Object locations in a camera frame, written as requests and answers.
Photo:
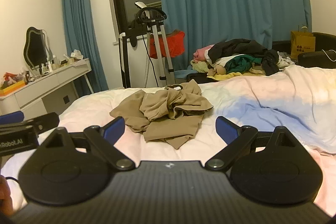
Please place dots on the garment steamer stand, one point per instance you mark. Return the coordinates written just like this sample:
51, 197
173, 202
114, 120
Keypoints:
157, 37

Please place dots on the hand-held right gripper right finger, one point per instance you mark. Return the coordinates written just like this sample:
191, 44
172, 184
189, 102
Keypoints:
225, 130

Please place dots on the pastel duvet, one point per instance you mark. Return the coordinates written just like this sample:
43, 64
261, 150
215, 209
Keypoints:
262, 98

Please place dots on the pile of clothes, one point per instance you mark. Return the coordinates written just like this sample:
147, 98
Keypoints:
236, 56

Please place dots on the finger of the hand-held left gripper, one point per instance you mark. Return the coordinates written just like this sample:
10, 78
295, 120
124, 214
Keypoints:
43, 122
11, 117

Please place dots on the red cloth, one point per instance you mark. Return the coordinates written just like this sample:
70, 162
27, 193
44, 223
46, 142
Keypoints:
174, 43

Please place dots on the khaki t-shirt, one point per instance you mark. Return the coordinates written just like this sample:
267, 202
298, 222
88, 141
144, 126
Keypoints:
162, 113

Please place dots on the orange tray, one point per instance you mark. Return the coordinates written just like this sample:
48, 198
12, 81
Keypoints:
11, 88

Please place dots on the cardboard box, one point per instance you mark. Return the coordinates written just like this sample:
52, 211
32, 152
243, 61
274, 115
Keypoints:
303, 43

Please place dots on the narrow blue curtain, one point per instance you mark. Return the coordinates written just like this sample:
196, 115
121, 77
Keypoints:
78, 16

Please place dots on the group of cosmetic bottles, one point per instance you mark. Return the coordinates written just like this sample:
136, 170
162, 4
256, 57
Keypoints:
51, 64

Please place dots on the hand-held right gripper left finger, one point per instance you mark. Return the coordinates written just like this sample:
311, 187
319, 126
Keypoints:
117, 130

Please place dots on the wavy black mirror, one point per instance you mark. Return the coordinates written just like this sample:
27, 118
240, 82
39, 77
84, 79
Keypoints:
36, 48

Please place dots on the black wall socket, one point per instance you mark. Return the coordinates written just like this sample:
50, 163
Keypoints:
66, 99

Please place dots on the tissue box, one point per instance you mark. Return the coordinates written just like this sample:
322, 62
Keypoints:
76, 54

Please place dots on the person's left hand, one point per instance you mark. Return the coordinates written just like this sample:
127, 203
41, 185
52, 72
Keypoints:
4, 197

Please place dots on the blue cloth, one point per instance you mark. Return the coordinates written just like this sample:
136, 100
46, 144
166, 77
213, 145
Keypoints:
183, 74

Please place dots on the white vanity table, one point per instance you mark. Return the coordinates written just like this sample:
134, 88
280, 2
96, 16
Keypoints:
52, 82

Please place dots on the black bags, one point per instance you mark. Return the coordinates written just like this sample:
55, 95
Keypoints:
315, 57

